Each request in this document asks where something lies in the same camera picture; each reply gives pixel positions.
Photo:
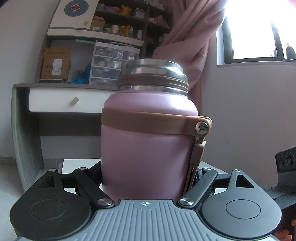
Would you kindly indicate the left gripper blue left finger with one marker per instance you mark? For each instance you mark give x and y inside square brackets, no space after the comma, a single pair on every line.
[95,173]

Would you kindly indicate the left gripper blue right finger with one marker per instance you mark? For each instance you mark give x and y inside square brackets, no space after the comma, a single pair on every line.
[199,174]

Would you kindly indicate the pink steel thermos flask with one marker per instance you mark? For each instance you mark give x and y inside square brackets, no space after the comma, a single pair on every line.
[152,137]

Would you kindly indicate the person's hand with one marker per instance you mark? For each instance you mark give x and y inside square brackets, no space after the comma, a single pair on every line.
[283,235]

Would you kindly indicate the grey desk with shelf hutch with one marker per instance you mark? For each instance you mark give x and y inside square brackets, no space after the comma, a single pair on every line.
[28,127]

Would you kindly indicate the white desk drawer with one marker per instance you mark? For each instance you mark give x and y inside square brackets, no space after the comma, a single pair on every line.
[67,100]

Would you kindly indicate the blue plastic bag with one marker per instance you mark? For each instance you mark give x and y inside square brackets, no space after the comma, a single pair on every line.
[83,78]

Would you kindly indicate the small white digital clock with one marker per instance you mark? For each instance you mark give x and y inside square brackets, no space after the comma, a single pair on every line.
[55,81]

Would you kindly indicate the clear plastic drawer organizer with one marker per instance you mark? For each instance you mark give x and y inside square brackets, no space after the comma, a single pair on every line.
[108,60]

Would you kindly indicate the brown cardboard box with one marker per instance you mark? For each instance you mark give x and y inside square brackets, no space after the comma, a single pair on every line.
[56,63]

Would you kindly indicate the pink curtain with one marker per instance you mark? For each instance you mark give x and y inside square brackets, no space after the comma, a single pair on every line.
[194,23]

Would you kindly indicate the dark framed window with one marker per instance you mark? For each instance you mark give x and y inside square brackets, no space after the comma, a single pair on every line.
[258,31]

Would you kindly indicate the yellow toy on shelf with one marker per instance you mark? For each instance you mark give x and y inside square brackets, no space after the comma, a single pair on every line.
[125,10]

